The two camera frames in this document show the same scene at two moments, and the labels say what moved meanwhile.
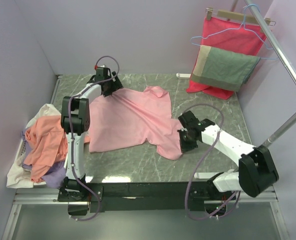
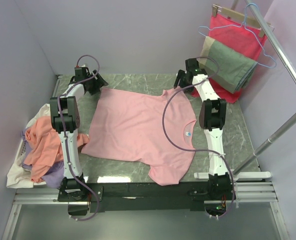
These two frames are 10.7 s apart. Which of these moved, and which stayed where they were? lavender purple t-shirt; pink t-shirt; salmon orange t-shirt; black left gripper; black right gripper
Moved: black right gripper; black left gripper; pink t-shirt
Stayed: salmon orange t-shirt; lavender purple t-shirt
